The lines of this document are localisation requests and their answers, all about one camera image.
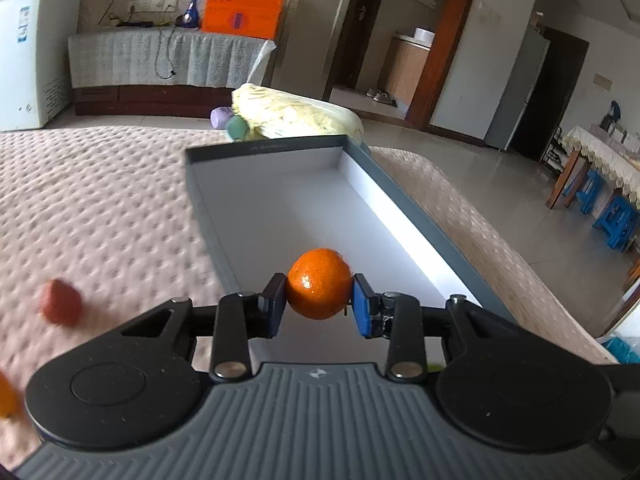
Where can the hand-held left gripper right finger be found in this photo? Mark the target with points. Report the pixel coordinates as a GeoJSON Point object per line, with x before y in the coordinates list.
{"type": "Point", "coordinates": [364, 310]}

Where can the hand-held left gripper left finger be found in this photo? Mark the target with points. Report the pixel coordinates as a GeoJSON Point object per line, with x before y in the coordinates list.
{"type": "Point", "coordinates": [274, 307]}

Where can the orange tangerine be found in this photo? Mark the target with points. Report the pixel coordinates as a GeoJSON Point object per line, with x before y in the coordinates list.
{"type": "Point", "coordinates": [320, 284]}

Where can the grey cardboard box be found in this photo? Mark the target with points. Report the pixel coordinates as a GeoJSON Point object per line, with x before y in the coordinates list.
{"type": "Point", "coordinates": [280, 200]}

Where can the teal plate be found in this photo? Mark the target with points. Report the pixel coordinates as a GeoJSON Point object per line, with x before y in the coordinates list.
{"type": "Point", "coordinates": [236, 129]}

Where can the napa cabbage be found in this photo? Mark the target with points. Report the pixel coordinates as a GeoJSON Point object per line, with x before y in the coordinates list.
{"type": "Point", "coordinates": [295, 112]}

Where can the purple cup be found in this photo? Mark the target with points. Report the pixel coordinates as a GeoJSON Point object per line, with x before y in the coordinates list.
{"type": "Point", "coordinates": [219, 117]}

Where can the pink quilted mattress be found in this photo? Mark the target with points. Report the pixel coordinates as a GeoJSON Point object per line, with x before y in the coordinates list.
{"type": "Point", "coordinates": [100, 200]}

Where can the red fruit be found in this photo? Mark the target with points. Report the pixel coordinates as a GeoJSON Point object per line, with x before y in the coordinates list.
{"type": "Point", "coordinates": [60, 302]}

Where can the pair of shoes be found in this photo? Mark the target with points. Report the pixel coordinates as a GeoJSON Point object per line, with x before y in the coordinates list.
{"type": "Point", "coordinates": [382, 96]}

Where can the dark wooden tv cabinet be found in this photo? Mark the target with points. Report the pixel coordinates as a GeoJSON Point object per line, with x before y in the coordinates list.
{"type": "Point", "coordinates": [150, 100]}

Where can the light wooden kitchen cabinet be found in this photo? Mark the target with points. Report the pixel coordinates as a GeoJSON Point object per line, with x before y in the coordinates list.
{"type": "Point", "coordinates": [405, 70]}

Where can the shoe rack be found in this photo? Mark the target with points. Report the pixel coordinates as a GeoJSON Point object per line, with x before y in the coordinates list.
{"type": "Point", "coordinates": [552, 152]}

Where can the blue plastic bag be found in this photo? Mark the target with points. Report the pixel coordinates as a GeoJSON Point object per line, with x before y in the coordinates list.
{"type": "Point", "coordinates": [622, 350]}

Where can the small orange fruit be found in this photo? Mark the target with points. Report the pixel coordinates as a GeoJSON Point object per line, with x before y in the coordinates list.
{"type": "Point", "coordinates": [7, 397]}

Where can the white pot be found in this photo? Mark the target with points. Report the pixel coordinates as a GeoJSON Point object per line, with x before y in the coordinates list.
{"type": "Point", "coordinates": [424, 35]}

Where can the wooden table with lace cloth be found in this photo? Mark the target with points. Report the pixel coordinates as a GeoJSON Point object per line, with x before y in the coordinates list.
{"type": "Point", "coordinates": [605, 155]}

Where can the dark wooden door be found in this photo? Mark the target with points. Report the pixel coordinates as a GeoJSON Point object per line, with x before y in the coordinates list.
{"type": "Point", "coordinates": [362, 20]}

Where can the white lace cloth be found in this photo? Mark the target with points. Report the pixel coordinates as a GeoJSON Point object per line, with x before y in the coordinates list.
{"type": "Point", "coordinates": [125, 57]}

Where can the dark doorway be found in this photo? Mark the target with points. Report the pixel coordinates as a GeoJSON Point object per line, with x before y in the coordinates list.
{"type": "Point", "coordinates": [560, 90]}

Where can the orange gift box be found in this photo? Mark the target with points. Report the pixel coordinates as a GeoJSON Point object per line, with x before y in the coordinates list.
{"type": "Point", "coordinates": [245, 5]}

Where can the blue glass bottle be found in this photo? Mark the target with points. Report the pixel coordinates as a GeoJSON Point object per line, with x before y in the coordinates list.
{"type": "Point", "coordinates": [191, 15]}

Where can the black power strip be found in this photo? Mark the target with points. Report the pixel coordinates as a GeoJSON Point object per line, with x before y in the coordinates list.
{"type": "Point", "coordinates": [140, 23]}

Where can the blue item on table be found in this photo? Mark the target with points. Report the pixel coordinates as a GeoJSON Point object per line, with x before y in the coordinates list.
{"type": "Point", "coordinates": [612, 112]}

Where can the white chest freezer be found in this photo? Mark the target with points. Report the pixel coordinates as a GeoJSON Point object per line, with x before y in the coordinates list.
{"type": "Point", "coordinates": [30, 50]}

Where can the brown wooden door frame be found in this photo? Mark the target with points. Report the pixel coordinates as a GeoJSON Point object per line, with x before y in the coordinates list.
{"type": "Point", "coordinates": [450, 35]}

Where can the yellow wall paper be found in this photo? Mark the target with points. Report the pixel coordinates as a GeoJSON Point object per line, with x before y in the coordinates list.
{"type": "Point", "coordinates": [602, 82]}

